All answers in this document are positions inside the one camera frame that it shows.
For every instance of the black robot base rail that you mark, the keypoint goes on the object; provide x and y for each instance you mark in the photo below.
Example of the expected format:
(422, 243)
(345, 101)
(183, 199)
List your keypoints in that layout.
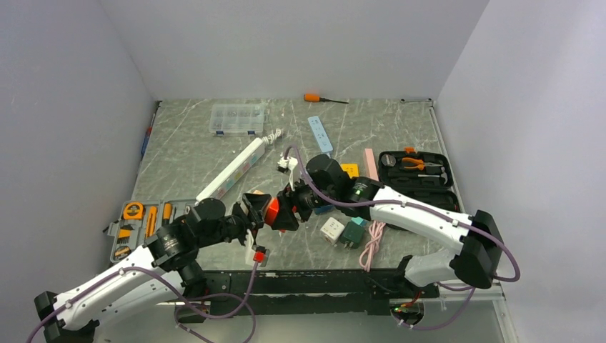
(312, 291)

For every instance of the yellow cube socket adapter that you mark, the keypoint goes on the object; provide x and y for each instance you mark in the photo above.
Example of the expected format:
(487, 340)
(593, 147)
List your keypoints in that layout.
(352, 170)

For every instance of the orange handled screwdriver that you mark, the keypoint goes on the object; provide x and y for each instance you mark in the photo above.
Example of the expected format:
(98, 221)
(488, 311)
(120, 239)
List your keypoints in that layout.
(315, 98)

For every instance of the teal small plug adapter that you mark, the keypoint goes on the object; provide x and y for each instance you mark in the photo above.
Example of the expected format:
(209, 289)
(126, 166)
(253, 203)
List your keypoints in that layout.
(359, 221)

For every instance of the black tool case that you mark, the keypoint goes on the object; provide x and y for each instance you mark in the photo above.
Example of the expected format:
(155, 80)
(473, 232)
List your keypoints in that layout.
(433, 189)

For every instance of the pink power strip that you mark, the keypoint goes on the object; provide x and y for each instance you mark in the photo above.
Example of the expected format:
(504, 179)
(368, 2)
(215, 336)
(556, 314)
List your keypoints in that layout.
(370, 164)

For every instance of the dark green cube adapter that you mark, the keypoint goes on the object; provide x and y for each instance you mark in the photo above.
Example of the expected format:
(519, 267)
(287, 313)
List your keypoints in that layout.
(352, 235)

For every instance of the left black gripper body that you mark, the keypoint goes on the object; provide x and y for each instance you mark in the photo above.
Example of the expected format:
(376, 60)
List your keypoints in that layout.
(236, 224)

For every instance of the red cube socket adapter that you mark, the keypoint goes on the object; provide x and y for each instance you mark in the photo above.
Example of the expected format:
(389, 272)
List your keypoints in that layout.
(272, 212)

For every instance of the blue cube socket adapter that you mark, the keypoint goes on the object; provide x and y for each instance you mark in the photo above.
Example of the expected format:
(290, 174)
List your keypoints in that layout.
(323, 209)

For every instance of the white cube socket adapter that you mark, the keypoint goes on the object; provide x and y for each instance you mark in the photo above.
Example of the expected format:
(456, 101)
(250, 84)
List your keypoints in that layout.
(331, 230)

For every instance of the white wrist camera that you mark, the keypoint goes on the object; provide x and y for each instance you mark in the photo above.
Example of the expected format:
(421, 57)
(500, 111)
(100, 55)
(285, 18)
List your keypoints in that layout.
(254, 253)
(290, 166)

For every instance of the clear plastic organizer box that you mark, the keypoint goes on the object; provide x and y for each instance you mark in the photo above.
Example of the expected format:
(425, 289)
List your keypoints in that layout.
(237, 119)

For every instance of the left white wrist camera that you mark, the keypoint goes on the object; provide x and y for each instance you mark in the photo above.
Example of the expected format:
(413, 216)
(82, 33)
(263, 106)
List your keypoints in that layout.
(254, 253)

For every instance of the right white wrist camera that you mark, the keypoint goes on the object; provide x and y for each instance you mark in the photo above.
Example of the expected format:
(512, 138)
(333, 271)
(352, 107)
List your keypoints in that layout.
(290, 166)

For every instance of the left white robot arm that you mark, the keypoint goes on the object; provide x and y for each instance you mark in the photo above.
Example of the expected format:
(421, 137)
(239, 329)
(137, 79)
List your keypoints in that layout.
(164, 267)

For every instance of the orange pliers in case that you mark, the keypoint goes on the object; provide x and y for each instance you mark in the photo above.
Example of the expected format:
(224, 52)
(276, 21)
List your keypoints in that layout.
(418, 165)

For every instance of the light blue power strip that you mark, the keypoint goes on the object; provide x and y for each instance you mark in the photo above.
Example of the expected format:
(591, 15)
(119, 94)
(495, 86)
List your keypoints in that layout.
(320, 135)

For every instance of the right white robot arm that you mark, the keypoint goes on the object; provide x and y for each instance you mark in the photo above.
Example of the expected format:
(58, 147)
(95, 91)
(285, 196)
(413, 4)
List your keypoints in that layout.
(472, 245)

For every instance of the orange tape measure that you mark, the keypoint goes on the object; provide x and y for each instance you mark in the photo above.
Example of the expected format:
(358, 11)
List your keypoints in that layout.
(133, 211)

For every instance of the blue red pen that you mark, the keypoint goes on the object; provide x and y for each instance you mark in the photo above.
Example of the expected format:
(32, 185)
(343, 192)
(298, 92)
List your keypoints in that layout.
(147, 135)

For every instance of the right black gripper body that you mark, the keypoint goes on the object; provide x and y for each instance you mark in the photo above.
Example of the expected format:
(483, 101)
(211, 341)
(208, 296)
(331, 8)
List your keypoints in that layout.
(305, 199)

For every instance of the white power strip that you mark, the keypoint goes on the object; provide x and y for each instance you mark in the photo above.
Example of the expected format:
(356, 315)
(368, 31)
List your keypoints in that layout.
(234, 171)

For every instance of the grey tool tray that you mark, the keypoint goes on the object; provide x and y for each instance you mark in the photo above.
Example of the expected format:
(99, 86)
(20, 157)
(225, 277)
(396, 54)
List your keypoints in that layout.
(127, 235)

